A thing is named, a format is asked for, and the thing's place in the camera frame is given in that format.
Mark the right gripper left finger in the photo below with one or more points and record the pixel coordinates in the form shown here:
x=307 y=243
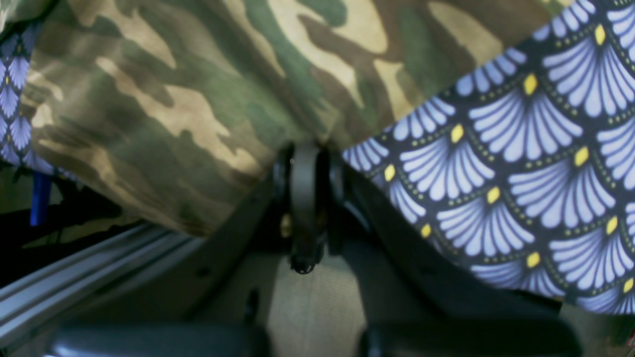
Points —
x=188 y=311

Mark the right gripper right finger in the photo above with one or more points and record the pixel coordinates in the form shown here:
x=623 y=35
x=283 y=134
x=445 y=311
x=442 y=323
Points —
x=416 y=302

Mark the camouflage T-shirt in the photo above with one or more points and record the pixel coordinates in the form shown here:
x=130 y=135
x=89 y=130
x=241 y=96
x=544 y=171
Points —
x=173 y=109

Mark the purple fan-pattern tablecloth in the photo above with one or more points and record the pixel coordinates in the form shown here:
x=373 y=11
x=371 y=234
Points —
x=522 y=171

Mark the aluminium frame rail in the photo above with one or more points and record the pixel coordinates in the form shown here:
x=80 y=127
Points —
x=31 y=304

